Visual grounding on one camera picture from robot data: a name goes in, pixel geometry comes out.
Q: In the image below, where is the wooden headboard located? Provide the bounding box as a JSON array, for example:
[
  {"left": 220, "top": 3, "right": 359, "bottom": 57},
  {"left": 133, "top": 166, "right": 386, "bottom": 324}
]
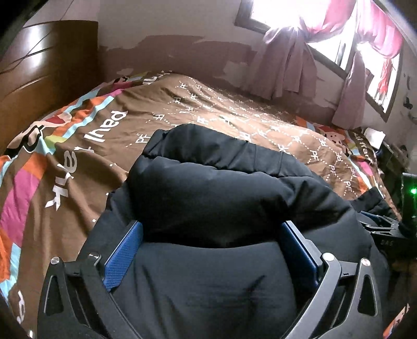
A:
[{"left": 0, "top": 20, "right": 99, "bottom": 154}]

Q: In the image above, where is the dark bedside table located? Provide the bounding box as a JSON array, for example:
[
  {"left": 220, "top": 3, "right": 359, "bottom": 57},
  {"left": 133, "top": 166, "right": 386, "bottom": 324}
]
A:
[{"left": 375, "top": 140, "right": 412, "bottom": 209}]

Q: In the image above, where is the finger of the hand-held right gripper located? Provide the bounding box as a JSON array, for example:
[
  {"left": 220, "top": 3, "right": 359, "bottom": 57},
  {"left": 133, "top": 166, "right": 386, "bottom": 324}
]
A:
[{"left": 358, "top": 211, "right": 401, "bottom": 233}]

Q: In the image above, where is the colourful printed blanket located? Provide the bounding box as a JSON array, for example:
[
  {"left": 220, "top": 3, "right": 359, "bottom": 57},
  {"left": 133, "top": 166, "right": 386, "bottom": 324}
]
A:
[{"left": 0, "top": 70, "right": 412, "bottom": 339}]

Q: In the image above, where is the window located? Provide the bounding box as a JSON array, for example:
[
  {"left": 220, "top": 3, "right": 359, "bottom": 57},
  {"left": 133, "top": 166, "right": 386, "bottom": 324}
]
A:
[{"left": 235, "top": 0, "right": 405, "bottom": 124}]

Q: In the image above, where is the black puffer jacket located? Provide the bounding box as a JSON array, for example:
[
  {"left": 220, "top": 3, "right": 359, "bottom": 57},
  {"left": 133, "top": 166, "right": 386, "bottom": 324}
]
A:
[{"left": 78, "top": 123, "right": 400, "bottom": 339}]

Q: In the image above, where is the white paper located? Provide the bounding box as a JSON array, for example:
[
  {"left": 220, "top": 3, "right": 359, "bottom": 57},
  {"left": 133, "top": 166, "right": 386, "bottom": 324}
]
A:
[{"left": 363, "top": 128, "right": 385, "bottom": 148}]

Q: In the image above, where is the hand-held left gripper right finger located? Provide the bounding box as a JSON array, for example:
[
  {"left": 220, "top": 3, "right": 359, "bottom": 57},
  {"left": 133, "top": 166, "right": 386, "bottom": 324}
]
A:
[{"left": 279, "top": 220, "right": 381, "bottom": 339}]

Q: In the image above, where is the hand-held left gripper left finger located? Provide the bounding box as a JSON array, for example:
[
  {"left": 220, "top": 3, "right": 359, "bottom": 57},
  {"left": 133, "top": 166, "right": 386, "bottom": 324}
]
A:
[{"left": 37, "top": 220, "right": 144, "bottom": 339}]

